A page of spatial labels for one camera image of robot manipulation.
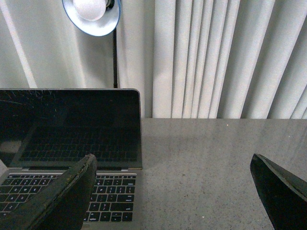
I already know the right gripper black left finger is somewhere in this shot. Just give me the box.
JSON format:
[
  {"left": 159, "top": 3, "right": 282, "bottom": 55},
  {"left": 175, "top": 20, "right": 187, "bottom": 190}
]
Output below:
[{"left": 0, "top": 154, "right": 97, "bottom": 230}]

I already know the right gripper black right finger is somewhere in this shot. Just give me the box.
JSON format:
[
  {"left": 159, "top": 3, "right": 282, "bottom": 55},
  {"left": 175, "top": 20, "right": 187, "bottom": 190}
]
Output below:
[{"left": 250, "top": 154, "right": 307, "bottom": 230}]

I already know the grey laptop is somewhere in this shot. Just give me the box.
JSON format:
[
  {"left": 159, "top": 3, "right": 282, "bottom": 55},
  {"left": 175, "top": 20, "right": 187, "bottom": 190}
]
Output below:
[{"left": 0, "top": 89, "right": 142, "bottom": 230}]

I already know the white curtain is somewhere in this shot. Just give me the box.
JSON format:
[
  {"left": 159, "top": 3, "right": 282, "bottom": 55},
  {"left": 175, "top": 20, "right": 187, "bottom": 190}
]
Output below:
[{"left": 0, "top": 0, "right": 307, "bottom": 119}]

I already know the blue desk lamp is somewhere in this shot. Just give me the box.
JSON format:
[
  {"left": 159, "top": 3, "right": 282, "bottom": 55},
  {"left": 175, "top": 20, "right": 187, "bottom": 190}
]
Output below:
[{"left": 62, "top": 0, "right": 121, "bottom": 89}]

